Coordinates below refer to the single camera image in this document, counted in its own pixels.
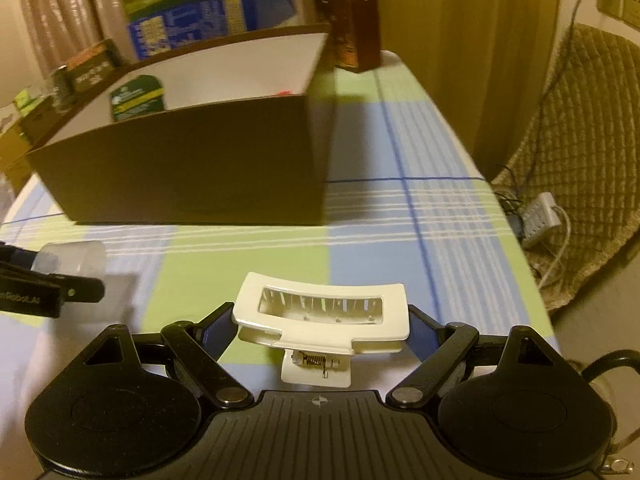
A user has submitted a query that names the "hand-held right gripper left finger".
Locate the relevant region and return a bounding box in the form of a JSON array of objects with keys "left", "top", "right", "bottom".
[{"left": 85, "top": 302, "right": 253, "bottom": 408}]

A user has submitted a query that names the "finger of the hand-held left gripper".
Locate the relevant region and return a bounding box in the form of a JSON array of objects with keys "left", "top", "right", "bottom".
[
  {"left": 0, "top": 242, "right": 38, "bottom": 273},
  {"left": 0, "top": 259, "right": 106, "bottom": 304}
]

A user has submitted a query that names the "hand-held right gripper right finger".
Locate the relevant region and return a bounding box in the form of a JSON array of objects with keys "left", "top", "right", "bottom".
[{"left": 389, "top": 304, "right": 556, "bottom": 407}]

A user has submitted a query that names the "clear plastic box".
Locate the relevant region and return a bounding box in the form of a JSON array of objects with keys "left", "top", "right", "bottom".
[{"left": 31, "top": 240, "right": 138, "bottom": 331}]

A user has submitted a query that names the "white hair claw clip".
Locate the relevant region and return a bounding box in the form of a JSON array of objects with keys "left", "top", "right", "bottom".
[{"left": 231, "top": 271, "right": 412, "bottom": 389}]

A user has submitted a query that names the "brown cardboard box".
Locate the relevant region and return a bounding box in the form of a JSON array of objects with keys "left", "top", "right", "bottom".
[{"left": 25, "top": 22, "right": 337, "bottom": 227}]

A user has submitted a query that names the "dark green packet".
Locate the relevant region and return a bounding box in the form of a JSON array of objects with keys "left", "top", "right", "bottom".
[{"left": 109, "top": 74, "right": 166, "bottom": 122}]

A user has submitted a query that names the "plaid cloth desktop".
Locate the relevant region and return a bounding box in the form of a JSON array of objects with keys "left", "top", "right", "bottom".
[{"left": 0, "top": 50, "right": 556, "bottom": 411}]

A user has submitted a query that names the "brown cardboard carton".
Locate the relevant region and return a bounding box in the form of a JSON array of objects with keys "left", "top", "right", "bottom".
[{"left": 0, "top": 110, "right": 36, "bottom": 196}]

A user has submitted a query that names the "white power strip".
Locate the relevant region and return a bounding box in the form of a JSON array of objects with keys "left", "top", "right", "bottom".
[{"left": 520, "top": 191, "right": 561, "bottom": 247}]

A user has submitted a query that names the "dark green box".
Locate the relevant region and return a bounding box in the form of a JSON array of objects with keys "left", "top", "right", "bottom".
[{"left": 52, "top": 39, "right": 121, "bottom": 111}]

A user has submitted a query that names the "wicker chair with quilted cushion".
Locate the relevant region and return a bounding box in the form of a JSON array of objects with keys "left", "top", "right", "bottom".
[{"left": 492, "top": 22, "right": 640, "bottom": 311}]

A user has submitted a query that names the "beige curtain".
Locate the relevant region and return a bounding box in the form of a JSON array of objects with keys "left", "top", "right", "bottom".
[{"left": 15, "top": 0, "right": 376, "bottom": 76}]

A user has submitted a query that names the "golden curtain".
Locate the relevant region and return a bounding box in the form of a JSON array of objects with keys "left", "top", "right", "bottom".
[{"left": 372, "top": 0, "right": 561, "bottom": 171}]

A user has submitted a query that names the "blue carton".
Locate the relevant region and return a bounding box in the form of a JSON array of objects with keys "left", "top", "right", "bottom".
[{"left": 127, "top": 0, "right": 296, "bottom": 58}]

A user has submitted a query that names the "white cable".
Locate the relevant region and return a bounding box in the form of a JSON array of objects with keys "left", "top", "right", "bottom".
[{"left": 530, "top": 205, "right": 573, "bottom": 291}]

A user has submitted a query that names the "black cane handle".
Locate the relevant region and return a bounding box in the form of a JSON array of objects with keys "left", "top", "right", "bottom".
[{"left": 582, "top": 350, "right": 640, "bottom": 386}]

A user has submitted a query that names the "black power cable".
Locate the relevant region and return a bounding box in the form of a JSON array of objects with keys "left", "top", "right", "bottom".
[{"left": 540, "top": 0, "right": 608, "bottom": 101}]

